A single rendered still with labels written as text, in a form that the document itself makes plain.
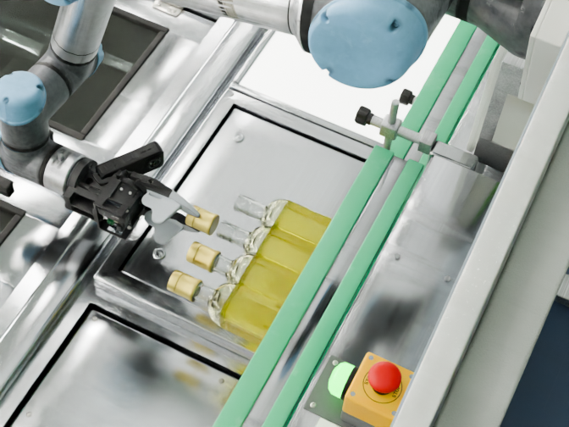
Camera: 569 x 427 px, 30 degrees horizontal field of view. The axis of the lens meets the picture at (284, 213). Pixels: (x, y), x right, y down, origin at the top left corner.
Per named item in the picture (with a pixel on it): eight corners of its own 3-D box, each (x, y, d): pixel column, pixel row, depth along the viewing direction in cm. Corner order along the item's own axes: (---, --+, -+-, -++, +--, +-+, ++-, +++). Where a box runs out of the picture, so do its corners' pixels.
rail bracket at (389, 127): (426, 180, 168) (354, 150, 171) (444, 112, 154) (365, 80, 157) (418, 193, 167) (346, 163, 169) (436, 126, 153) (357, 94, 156)
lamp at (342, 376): (358, 378, 135) (337, 368, 135) (362, 362, 131) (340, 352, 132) (344, 407, 132) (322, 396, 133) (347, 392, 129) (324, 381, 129)
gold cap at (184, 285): (203, 287, 163) (178, 276, 164) (202, 276, 160) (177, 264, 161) (192, 306, 161) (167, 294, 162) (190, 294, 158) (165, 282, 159)
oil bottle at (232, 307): (346, 351, 159) (220, 292, 163) (350, 333, 154) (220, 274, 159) (330, 381, 156) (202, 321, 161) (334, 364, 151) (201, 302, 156)
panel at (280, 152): (475, 14, 216) (324, -42, 223) (478, 4, 213) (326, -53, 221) (275, 373, 169) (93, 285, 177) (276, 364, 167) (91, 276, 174)
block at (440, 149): (469, 190, 165) (428, 172, 167) (481, 152, 157) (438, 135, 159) (461, 207, 163) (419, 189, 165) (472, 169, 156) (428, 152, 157)
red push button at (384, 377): (373, 366, 130) (377, 353, 127) (403, 379, 129) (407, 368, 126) (360, 392, 128) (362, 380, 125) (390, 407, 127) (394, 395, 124)
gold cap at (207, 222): (219, 223, 169) (196, 212, 170) (219, 210, 166) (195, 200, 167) (209, 240, 167) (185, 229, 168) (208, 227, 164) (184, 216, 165)
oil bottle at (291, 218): (392, 263, 168) (271, 210, 172) (396, 244, 163) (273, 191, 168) (378, 291, 165) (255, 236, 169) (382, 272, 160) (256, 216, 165)
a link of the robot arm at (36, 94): (24, 48, 166) (31, 98, 175) (-20, 91, 160) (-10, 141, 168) (67, 66, 165) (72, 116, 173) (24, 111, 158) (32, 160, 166)
